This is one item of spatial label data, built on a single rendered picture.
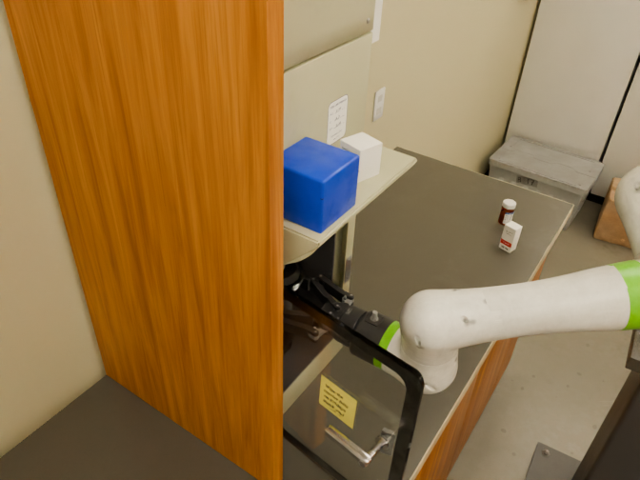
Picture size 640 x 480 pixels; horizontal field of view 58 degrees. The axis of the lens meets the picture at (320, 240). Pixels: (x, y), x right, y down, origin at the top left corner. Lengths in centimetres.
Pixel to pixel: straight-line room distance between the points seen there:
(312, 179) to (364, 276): 89
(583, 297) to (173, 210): 66
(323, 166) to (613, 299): 52
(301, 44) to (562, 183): 292
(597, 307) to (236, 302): 58
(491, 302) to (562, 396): 185
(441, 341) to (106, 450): 73
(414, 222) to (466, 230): 17
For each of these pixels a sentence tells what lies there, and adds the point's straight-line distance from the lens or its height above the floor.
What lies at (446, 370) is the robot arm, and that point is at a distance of 104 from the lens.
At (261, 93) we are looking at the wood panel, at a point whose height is 175.
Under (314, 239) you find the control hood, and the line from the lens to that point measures 83.
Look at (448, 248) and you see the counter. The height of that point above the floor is 94.
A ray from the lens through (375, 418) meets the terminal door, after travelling 95.
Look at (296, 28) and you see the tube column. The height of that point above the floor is 177.
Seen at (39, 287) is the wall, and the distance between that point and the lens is 125.
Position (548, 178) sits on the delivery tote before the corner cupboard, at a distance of 366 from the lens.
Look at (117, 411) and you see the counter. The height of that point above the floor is 94.
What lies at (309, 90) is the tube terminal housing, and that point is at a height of 167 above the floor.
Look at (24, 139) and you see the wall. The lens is 111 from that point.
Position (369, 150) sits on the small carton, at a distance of 95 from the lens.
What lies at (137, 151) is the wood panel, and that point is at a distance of 88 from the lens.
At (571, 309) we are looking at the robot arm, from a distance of 102.
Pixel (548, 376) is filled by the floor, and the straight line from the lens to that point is 286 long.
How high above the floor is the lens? 201
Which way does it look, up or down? 37 degrees down
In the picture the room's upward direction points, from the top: 3 degrees clockwise
